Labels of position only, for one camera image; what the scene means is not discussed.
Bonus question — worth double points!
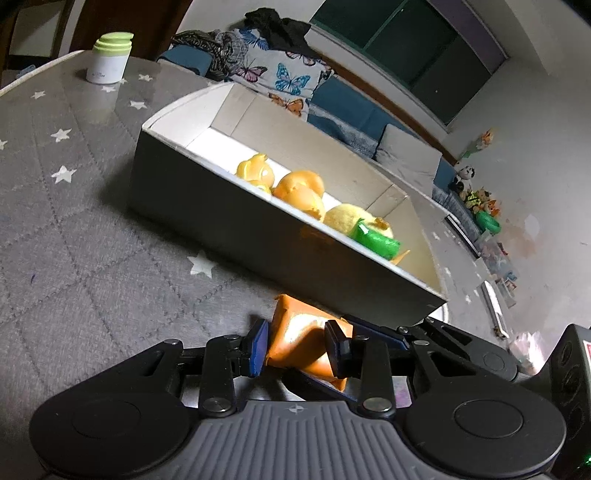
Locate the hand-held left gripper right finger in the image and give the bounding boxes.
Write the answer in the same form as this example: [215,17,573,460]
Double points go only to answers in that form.
[324,320,463,417]

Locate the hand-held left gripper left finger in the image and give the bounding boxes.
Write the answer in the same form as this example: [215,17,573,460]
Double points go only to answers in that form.
[133,320,270,419]

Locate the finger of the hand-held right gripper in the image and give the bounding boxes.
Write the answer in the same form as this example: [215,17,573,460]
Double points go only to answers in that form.
[281,369,366,404]
[344,314,520,385]

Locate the orange bread toy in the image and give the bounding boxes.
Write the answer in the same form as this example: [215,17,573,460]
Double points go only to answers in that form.
[267,294,356,393]

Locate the grey cardboard box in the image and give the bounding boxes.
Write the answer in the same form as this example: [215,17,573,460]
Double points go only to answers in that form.
[128,82,451,325]

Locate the yellow sponge ball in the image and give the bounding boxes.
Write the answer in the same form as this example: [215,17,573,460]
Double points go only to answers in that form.
[322,204,394,241]

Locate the pile of small toys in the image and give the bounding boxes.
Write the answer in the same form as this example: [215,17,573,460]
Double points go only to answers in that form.
[479,239,521,306]

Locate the orange fruit toy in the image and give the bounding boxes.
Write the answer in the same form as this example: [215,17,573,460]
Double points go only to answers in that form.
[272,183,326,220]

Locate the green plastic bowl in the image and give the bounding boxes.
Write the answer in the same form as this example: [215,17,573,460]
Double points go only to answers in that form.
[475,210,502,234]

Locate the orange toy bun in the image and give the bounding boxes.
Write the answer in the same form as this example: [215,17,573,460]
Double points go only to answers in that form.
[281,170,327,193]

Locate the pile of plush toys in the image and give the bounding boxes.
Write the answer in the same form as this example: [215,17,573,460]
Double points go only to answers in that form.
[462,186,502,217]

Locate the panda plush toy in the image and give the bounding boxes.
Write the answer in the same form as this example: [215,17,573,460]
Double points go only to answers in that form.
[449,165,477,193]

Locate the light grey pillow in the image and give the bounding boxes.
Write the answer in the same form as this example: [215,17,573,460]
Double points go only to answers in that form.
[373,123,444,186]

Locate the yellow toy duck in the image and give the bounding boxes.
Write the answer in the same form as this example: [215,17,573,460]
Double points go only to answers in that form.
[236,154,277,193]

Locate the grey starred table cover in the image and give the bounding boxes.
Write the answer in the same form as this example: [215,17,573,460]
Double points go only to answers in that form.
[0,50,462,480]

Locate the blue sofa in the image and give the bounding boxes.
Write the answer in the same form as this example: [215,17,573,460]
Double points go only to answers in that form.
[156,45,482,259]

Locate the butterfly printed cushion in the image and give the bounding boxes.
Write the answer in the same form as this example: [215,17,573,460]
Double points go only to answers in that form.
[230,27,336,123]

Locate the dark window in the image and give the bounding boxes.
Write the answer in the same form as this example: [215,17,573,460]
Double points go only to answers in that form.
[308,0,509,126]

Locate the grey plaid cloth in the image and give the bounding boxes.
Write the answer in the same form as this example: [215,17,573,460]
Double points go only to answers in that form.
[172,30,253,82]

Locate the dark clothing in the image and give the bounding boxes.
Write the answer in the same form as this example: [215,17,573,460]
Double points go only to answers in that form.
[244,8,320,62]

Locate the white jar with green lid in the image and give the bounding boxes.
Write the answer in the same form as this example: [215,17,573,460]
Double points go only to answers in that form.
[86,32,135,85]

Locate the wooden chair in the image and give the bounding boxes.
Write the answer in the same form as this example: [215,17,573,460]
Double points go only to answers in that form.
[0,0,80,71]

